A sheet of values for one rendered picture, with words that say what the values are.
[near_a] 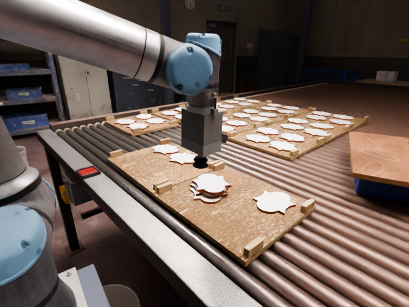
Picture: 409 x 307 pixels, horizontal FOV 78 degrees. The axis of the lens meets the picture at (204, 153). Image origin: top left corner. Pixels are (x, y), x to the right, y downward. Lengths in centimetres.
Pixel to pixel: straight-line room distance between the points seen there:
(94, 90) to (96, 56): 511
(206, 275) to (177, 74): 45
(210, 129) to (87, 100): 495
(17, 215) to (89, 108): 503
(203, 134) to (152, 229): 34
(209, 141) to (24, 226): 39
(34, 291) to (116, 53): 39
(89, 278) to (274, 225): 50
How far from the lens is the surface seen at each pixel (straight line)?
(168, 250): 71
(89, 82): 546
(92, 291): 73
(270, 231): 75
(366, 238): 86
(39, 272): 53
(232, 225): 75
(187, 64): 39
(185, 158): 114
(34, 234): 50
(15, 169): 59
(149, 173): 105
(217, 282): 64
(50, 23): 38
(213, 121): 60
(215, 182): 88
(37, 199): 61
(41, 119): 538
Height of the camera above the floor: 139
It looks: 22 degrees down
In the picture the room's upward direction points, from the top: straight up
